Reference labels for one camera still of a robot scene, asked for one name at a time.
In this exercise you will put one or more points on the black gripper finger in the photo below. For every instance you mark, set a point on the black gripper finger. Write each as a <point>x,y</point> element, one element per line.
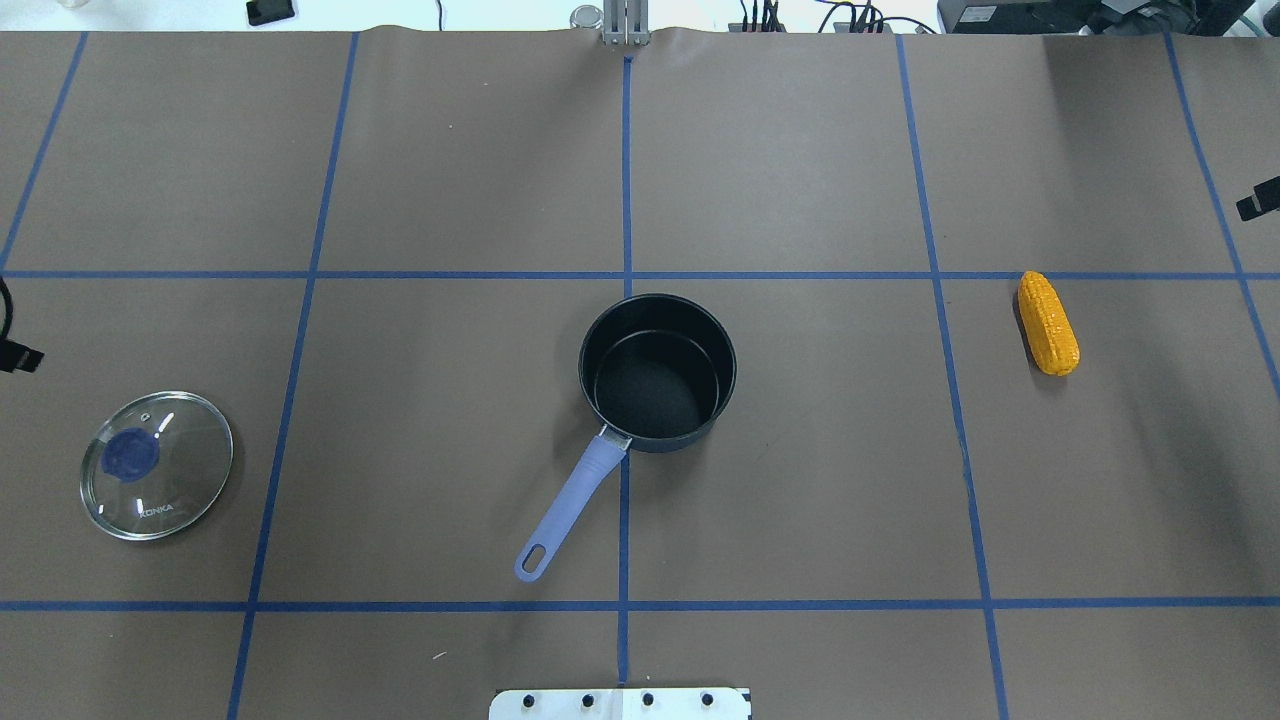
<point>15,357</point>
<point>1264,198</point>

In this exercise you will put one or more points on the black orange power strip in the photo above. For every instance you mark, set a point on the black orange power strip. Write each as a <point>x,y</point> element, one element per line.
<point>806,16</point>

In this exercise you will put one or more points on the yellow corn cob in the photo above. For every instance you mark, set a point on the yellow corn cob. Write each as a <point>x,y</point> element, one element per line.
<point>1050,338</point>

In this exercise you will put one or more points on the small black device on table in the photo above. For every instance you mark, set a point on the small black device on table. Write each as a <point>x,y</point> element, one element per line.
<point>263,12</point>

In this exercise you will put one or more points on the glass pot lid blue knob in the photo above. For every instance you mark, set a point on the glass pot lid blue knob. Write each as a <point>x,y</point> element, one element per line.
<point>156,466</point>

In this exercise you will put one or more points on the dark blue saucepan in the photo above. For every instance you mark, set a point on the dark blue saucepan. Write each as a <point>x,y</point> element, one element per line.
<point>657,370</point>

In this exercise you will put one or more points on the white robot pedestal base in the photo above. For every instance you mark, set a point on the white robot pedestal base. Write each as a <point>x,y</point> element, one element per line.
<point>623,703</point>

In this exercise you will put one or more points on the aluminium frame post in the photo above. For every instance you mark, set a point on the aluminium frame post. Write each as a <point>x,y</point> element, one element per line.
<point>625,23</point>

